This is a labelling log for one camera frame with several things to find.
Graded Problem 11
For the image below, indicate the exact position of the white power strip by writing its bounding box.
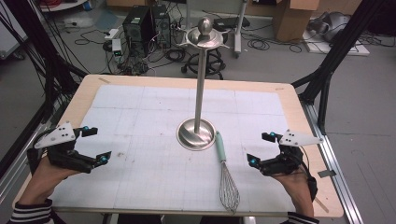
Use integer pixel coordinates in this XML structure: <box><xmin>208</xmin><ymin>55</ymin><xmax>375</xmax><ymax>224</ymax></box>
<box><xmin>104</xmin><ymin>28</ymin><xmax>120</xmax><ymax>41</ymax></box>

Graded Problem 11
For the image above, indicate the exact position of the black flat device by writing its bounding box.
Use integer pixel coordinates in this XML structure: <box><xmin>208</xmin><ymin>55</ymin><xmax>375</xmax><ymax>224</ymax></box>
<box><xmin>214</xmin><ymin>16</ymin><xmax>252</xmax><ymax>33</ymax></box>

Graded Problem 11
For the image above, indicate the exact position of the aluminium rail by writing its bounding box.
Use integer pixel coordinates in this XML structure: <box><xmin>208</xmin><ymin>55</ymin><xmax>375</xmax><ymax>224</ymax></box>
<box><xmin>300</xmin><ymin>101</ymin><xmax>364</xmax><ymax>224</ymax></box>
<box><xmin>0</xmin><ymin>99</ymin><xmax>64</xmax><ymax>204</ymax></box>

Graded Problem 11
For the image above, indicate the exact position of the whisk with green handle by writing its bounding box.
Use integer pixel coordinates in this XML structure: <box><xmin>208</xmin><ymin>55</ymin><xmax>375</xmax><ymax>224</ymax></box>
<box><xmin>214</xmin><ymin>130</ymin><xmax>241</xmax><ymax>215</ymax></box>

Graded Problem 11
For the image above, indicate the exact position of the white device with green display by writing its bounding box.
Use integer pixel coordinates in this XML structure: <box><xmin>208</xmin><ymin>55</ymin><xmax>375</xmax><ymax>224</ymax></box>
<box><xmin>110</xmin><ymin>38</ymin><xmax>124</xmax><ymax>63</ymax></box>

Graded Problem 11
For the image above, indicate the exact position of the brown cardboard box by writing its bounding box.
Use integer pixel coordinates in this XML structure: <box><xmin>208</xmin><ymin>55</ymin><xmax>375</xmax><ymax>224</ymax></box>
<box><xmin>272</xmin><ymin>0</ymin><xmax>320</xmax><ymax>43</ymax></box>

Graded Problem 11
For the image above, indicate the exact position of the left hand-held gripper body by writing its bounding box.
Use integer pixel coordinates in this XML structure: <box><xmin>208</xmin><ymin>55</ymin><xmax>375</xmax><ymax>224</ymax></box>
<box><xmin>27</xmin><ymin>121</ymin><xmax>95</xmax><ymax>175</ymax></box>

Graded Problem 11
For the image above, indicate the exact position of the silver metal utensil stand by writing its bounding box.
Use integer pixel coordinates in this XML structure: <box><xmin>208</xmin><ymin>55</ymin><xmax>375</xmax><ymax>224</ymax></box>
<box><xmin>176</xmin><ymin>16</ymin><xmax>232</xmax><ymax>152</ymax></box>

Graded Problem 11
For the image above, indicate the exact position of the black coiled floor cable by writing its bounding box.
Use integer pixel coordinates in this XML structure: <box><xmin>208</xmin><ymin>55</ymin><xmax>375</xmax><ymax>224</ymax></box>
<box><xmin>247</xmin><ymin>36</ymin><xmax>304</xmax><ymax>54</ymax></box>

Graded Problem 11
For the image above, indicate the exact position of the large black computer tower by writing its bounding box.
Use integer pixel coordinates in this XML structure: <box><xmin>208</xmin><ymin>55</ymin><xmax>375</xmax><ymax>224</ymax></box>
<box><xmin>122</xmin><ymin>5</ymin><xmax>154</xmax><ymax>58</ymax></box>

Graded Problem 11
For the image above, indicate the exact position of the slim black computer tower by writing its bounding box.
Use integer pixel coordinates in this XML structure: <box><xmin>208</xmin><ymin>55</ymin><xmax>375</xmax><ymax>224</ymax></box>
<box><xmin>150</xmin><ymin>4</ymin><xmax>173</xmax><ymax>49</ymax></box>

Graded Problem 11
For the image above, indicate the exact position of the white flat board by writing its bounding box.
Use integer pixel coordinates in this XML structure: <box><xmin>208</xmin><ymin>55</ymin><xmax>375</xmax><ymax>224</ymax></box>
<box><xmin>303</xmin><ymin>29</ymin><xmax>372</xmax><ymax>57</ymax></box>

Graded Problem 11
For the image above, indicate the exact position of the white metal stand post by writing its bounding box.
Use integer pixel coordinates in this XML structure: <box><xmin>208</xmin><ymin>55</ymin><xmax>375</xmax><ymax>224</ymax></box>
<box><xmin>233</xmin><ymin>0</ymin><xmax>250</xmax><ymax>59</ymax></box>

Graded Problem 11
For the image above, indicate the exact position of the person's left hand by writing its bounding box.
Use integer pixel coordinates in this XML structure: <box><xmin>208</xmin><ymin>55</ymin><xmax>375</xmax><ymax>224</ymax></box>
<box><xmin>18</xmin><ymin>155</ymin><xmax>79</xmax><ymax>207</ymax></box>

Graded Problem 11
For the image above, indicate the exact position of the white grid mat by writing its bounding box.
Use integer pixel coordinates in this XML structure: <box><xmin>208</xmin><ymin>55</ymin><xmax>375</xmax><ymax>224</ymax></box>
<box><xmin>49</xmin><ymin>84</ymin><xmax>297</xmax><ymax>215</ymax></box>

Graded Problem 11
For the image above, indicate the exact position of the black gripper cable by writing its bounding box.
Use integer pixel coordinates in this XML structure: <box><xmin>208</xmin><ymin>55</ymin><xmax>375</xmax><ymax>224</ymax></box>
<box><xmin>300</xmin><ymin>147</ymin><xmax>314</xmax><ymax>179</ymax></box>

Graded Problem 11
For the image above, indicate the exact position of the black wrist strap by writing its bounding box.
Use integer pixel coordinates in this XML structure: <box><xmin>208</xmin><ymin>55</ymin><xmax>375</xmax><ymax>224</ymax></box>
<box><xmin>305</xmin><ymin>175</ymin><xmax>318</xmax><ymax>202</ymax></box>

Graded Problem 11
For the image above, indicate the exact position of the person's right hand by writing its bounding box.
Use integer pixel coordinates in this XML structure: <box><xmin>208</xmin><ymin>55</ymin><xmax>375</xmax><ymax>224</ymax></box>
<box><xmin>270</xmin><ymin>169</ymin><xmax>316</xmax><ymax>218</ymax></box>

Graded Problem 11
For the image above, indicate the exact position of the grey tape strip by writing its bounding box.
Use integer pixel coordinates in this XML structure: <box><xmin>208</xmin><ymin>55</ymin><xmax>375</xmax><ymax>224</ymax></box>
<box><xmin>317</xmin><ymin>169</ymin><xmax>337</xmax><ymax>179</ymax></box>

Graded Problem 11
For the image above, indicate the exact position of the black frame strut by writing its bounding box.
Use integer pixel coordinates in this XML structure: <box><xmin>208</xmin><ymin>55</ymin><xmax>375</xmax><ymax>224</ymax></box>
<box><xmin>291</xmin><ymin>0</ymin><xmax>388</xmax><ymax>135</ymax></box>
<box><xmin>0</xmin><ymin>0</ymin><xmax>89</xmax><ymax>125</ymax></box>

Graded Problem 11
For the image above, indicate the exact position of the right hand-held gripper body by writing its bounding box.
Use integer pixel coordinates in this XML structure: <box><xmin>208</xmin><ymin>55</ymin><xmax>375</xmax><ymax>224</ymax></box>
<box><xmin>260</xmin><ymin>128</ymin><xmax>324</xmax><ymax>177</ymax></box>

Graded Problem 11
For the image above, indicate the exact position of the wooden table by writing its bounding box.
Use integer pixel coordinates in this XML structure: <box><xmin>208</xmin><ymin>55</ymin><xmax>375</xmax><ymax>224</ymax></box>
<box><xmin>12</xmin><ymin>74</ymin><xmax>346</xmax><ymax>218</ymax></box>

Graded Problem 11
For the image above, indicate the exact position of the black chair base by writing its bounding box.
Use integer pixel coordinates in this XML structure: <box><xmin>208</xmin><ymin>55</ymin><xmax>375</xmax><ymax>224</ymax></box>
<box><xmin>180</xmin><ymin>49</ymin><xmax>226</xmax><ymax>81</ymax></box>

